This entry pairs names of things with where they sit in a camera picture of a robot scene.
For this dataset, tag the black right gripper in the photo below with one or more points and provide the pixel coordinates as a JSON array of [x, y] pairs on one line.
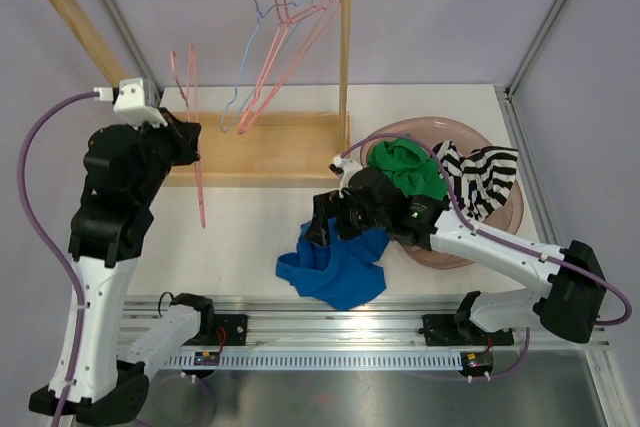
[[327, 206]]

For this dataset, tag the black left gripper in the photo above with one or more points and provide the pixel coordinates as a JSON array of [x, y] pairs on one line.
[[184, 135]]

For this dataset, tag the blue tank top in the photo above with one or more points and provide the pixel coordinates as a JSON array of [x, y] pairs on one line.
[[344, 274]]

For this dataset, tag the green tank top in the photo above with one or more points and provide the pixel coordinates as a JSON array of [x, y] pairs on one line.
[[409, 167]]

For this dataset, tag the black white striped tank top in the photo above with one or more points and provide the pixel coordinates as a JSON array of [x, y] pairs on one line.
[[483, 180]]

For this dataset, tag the light blue wire hanger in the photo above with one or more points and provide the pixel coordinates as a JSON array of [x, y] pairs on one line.
[[261, 16]]

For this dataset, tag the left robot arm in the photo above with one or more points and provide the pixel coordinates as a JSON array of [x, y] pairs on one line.
[[125, 168]]

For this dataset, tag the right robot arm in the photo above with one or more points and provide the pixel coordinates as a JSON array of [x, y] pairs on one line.
[[562, 287]]

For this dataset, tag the wooden clothes rack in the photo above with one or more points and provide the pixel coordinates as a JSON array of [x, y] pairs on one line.
[[282, 149]]

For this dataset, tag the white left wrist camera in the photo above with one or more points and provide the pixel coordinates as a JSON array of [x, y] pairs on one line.
[[136, 101]]

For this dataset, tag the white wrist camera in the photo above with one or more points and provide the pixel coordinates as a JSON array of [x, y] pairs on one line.
[[136, 101], [344, 169]]

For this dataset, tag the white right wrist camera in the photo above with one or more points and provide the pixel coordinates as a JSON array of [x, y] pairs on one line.
[[344, 169]]

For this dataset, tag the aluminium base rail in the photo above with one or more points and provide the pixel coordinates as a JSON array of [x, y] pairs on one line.
[[389, 334]]

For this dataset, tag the aluminium frame post left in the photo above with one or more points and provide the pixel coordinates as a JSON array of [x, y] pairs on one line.
[[131, 45]]

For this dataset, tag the aluminium frame post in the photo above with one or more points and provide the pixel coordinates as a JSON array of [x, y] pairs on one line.
[[131, 45], [541, 35]]

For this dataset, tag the aluminium frame post right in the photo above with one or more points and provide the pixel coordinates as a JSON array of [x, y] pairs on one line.
[[541, 35]]

